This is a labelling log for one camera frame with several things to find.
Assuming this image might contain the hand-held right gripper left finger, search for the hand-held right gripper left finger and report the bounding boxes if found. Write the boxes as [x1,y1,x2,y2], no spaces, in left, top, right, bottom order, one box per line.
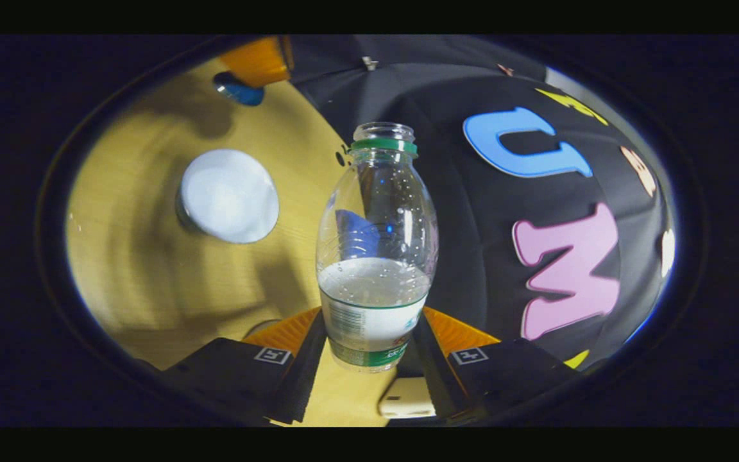
[164,307,328,425]

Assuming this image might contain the white toaster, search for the white toaster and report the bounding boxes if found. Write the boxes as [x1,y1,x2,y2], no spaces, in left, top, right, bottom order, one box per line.
[378,377,438,420]

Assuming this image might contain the round wooden coaster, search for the round wooden coaster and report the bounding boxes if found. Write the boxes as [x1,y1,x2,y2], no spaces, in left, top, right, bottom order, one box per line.
[243,318,284,339]

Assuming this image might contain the black backdrop cloth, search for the black backdrop cloth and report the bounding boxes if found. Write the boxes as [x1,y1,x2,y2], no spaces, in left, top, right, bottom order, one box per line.
[289,35,677,373]

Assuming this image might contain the blue teacup lid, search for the blue teacup lid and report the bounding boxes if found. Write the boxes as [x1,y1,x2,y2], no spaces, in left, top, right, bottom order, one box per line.
[213,71,266,107]

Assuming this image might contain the clear plastic water bottle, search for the clear plastic water bottle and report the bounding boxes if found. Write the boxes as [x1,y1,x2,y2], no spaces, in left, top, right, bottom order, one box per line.
[316,122,439,374]

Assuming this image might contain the white teacup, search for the white teacup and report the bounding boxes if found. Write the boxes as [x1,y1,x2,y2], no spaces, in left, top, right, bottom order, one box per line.
[175,148,280,245]

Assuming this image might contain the blue towel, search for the blue towel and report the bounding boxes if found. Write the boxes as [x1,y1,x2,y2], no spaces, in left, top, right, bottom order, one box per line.
[334,209,381,257]

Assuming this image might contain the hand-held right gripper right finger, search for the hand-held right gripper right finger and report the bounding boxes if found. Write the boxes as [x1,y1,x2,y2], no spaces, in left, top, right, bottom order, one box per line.
[411,307,579,424]

